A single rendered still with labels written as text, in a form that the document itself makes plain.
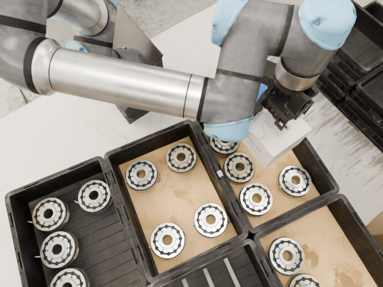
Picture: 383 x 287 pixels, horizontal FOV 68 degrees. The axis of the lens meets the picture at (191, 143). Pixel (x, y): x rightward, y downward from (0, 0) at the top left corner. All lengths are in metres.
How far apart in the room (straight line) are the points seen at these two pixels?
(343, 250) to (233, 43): 0.75
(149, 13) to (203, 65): 1.33
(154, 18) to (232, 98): 2.12
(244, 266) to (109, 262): 0.40
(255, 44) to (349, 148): 0.89
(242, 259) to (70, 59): 0.71
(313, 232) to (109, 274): 0.63
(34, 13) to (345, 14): 0.46
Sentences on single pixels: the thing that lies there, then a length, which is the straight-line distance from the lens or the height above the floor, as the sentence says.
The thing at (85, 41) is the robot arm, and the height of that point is 1.10.
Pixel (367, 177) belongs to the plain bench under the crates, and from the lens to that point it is 1.27.
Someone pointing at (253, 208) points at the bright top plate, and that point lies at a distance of 0.92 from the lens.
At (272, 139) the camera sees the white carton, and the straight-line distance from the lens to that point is 0.69.
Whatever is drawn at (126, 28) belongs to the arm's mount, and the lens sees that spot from 1.12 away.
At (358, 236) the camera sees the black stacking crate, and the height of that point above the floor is 0.89.
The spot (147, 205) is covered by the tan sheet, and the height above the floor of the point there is 0.83.
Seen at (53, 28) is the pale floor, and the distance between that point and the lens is 2.68.
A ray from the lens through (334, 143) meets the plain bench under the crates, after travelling 1.26.
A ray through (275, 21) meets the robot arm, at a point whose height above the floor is 1.44.
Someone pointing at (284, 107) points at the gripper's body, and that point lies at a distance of 0.60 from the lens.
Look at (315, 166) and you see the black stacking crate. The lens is 0.96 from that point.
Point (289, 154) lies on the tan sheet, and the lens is 1.03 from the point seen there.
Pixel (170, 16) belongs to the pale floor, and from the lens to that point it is 2.53.
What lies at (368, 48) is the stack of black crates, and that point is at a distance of 1.91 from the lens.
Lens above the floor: 1.75
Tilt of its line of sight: 68 degrees down
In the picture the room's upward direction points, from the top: 1 degrees counter-clockwise
